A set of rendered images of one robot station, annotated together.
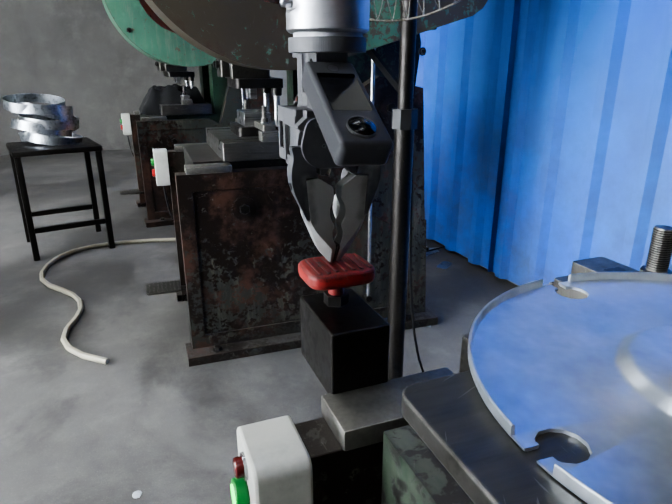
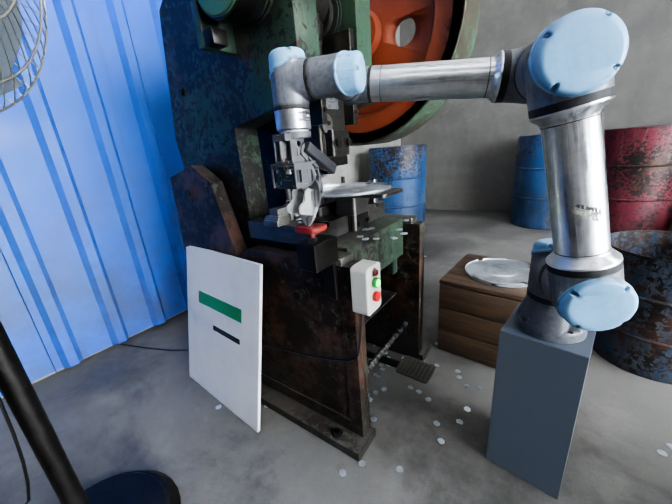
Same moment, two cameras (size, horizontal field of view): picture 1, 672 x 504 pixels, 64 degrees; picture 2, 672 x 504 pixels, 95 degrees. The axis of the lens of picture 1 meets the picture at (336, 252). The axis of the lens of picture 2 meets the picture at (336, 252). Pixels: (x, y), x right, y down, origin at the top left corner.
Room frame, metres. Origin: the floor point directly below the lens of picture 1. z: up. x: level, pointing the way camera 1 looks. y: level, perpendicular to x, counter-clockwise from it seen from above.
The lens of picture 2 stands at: (0.85, 0.66, 0.92)
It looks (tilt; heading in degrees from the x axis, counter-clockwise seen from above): 19 degrees down; 238
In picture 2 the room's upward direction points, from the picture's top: 5 degrees counter-clockwise
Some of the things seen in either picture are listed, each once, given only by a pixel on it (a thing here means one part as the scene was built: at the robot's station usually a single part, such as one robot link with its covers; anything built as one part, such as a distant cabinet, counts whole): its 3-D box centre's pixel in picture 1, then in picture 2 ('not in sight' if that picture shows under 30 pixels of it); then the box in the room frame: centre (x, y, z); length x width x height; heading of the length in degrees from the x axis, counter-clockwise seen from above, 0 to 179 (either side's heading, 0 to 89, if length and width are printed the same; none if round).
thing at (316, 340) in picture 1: (342, 384); (320, 271); (0.49, -0.01, 0.62); 0.10 x 0.06 x 0.20; 21
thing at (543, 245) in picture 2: not in sight; (560, 266); (0.05, 0.37, 0.62); 0.13 x 0.12 x 0.14; 40
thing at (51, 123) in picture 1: (57, 171); not in sight; (2.83, 1.47, 0.40); 0.45 x 0.40 x 0.79; 33
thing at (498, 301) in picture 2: not in sight; (497, 308); (-0.39, 0.00, 0.18); 0.40 x 0.38 x 0.35; 108
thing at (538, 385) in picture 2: not in sight; (537, 395); (0.05, 0.37, 0.23); 0.18 x 0.18 x 0.45; 13
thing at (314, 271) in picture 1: (336, 297); (312, 239); (0.51, 0.00, 0.71); 0.07 x 0.06 x 0.08; 111
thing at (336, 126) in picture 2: not in sight; (321, 111); (0.27, -0.30, 1.04); 0.17 x 0.15 x 0.30; 111
